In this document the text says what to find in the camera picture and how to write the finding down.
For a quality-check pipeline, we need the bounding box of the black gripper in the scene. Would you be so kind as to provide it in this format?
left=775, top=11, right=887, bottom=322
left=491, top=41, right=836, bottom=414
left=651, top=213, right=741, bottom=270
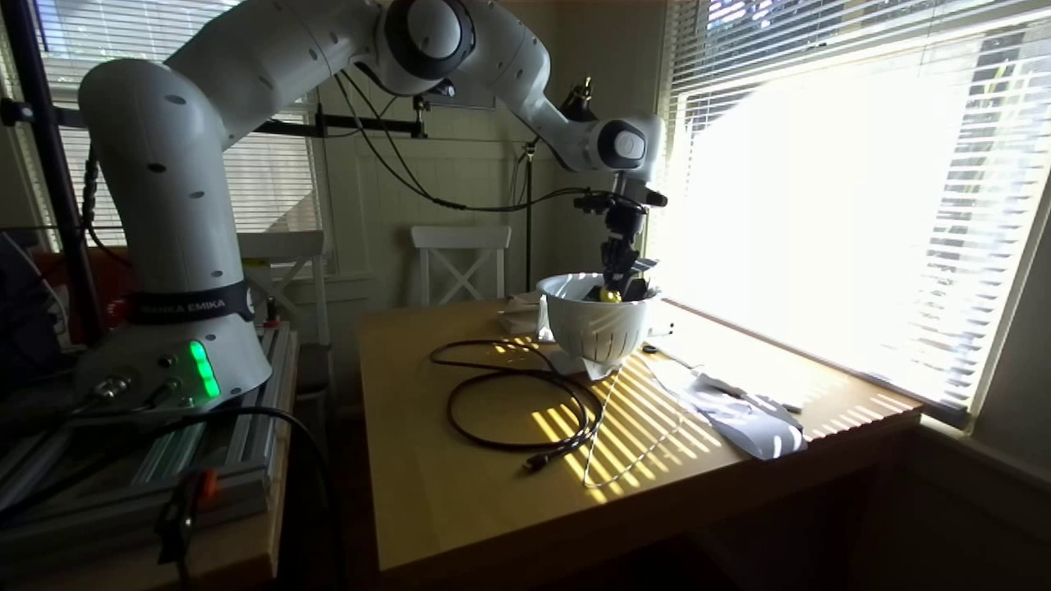
left=596, top=201, right=661, bottom=301

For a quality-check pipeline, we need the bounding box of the aluminium frame robot mount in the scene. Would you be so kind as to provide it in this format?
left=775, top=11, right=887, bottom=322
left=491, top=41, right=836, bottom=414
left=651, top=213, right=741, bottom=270
left=0, top=326, right=302, bottom=555

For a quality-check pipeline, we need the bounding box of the white window blind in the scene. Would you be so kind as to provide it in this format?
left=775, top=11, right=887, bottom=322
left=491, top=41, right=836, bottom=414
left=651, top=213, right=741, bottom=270
left=653, top=0, right=1051, bottom=414
left=29, top=0, right=330, bottom=243

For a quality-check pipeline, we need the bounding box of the black floor cable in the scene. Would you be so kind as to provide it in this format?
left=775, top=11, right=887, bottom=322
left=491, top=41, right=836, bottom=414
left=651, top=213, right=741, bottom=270
left=60, top=400, right=345, bottom=591

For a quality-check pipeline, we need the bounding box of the black upright pole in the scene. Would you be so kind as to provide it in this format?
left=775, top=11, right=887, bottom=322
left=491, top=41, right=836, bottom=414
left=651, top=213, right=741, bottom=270
left=0, top=0, right=92, bottom=346

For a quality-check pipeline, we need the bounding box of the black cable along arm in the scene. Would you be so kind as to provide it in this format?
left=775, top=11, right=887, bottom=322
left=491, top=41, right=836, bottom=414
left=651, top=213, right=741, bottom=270
left=333, top=65, right=600, bottom=218

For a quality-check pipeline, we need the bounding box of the crumpled white cloth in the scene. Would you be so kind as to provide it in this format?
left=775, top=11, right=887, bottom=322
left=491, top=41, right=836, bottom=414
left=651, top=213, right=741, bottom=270
left=648, top=352, right=811, bottom=464

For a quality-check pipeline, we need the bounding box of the white bowl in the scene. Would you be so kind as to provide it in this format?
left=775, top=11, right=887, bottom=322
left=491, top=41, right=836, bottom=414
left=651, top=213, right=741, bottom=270
left=532, top=270, right=662, bottom=371

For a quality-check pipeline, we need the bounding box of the white wooden chair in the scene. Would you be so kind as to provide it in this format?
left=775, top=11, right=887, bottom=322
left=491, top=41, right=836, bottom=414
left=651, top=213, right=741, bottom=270
left=405, top=221, right=515, bottom=313

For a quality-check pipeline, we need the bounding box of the black horizontal rod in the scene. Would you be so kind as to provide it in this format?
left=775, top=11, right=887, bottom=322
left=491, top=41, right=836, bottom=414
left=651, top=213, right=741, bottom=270
left=0, top=94, right=430, bottom=143

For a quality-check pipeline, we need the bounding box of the black cable loop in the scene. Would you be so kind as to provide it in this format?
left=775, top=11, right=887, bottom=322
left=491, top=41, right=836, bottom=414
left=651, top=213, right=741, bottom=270
left=427, top=336, right=608, bottom=477

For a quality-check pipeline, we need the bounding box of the black lamp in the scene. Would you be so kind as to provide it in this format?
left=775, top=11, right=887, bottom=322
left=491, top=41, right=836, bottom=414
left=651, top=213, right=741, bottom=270
left=558, top=75, right=600, bottom=126

